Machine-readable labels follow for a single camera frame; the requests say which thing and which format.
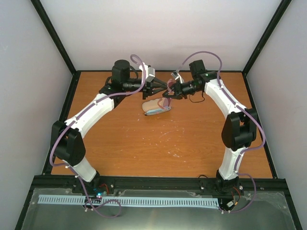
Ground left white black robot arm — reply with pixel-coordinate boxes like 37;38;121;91
49;60;167;193

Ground pink transparent sunglasses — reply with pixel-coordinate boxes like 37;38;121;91
157;79;176;110

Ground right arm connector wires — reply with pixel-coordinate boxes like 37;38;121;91
225;186;241;209

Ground light blue cleaning cloth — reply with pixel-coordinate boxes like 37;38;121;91
144;107;171;116

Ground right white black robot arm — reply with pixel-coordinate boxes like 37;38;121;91
163;60;258;194

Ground black enclosure frame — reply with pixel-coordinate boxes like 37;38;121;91
15;0;302;230

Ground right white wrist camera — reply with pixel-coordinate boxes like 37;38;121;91
171;71;184;83

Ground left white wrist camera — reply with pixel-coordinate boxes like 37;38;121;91
139;63;155;83

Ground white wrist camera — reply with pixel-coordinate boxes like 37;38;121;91
139;63;155;83
171;71;184;83

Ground plaid brown glasses case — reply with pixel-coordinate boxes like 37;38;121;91
142;98;159;113

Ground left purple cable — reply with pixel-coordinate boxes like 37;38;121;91
49;54;147;219

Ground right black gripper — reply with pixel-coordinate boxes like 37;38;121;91
162;80;201;100

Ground light blue slotted cable duct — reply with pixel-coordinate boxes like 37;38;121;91
37;195;219;209

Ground black aluminium mounting rail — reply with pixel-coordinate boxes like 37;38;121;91
31;175;287;195

